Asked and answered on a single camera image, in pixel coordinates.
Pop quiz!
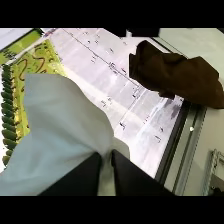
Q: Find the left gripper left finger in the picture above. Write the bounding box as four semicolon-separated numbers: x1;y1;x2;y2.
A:
39;151;103;197

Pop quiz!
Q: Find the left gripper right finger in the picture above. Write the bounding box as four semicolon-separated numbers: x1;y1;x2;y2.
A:
110;149;175;197

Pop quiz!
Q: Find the white garment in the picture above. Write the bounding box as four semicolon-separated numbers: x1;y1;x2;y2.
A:
0;72;131;197

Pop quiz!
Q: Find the brown garment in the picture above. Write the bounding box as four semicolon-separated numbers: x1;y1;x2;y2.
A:
128;39;224;110

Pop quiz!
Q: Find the silver frame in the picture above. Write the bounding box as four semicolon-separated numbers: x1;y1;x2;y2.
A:
164;101;224;197

